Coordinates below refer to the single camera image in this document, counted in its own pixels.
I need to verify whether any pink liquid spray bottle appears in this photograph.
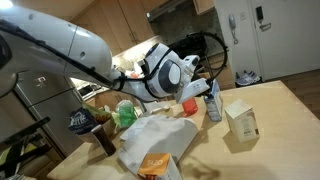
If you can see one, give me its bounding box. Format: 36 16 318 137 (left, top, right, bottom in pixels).
182 98 198 116

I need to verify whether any pair of sneakers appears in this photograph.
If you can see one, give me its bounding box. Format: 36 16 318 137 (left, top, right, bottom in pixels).
236 71 260 86

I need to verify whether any white paper bag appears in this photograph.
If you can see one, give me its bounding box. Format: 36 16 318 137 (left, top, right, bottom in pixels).
118 114 198 174

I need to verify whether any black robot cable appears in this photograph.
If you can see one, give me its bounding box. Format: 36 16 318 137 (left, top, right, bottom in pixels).
0 19 230 84

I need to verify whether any dark blue chip bag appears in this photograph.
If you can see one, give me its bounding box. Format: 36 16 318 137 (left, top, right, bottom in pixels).
68 108 98 135

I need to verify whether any white orange Tazo tea box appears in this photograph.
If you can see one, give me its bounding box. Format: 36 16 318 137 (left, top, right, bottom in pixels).
137 153 182 180

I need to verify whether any green bag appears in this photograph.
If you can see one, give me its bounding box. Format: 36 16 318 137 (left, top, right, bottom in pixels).
83 99 139 129

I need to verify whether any white door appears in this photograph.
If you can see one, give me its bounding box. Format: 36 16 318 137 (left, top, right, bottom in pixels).
250 0 320 79

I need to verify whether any white wall phone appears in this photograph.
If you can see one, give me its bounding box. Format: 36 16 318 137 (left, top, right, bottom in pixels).
228 14 239 45

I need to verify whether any stainless steel refrigerator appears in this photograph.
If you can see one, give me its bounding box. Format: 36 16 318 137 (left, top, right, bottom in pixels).
0 71 82 157

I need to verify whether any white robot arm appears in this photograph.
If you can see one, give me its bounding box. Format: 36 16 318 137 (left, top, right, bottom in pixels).
0 6 210 103

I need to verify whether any blue snack box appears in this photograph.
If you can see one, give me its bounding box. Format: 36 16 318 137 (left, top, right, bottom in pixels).
204 79 223 122

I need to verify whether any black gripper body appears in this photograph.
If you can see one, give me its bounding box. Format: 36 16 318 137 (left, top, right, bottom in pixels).
203 89 214 99

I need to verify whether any beige cardboard box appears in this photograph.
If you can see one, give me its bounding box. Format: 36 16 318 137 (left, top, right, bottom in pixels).
224 99 260 143

